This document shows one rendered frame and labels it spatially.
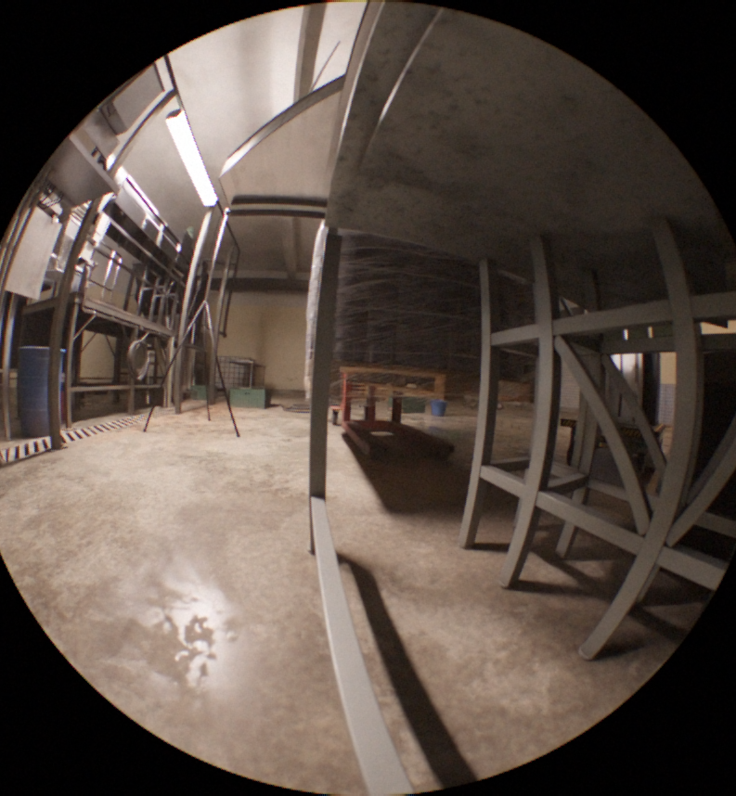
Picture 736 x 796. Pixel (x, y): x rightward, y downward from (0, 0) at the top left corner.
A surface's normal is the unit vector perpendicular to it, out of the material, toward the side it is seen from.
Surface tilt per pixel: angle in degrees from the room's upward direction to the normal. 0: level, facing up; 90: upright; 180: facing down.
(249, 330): 90
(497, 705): 0
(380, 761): 0
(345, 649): 0
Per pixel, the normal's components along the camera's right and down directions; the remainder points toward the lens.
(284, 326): 0.23, 0.06
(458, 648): 0.06, -1.00
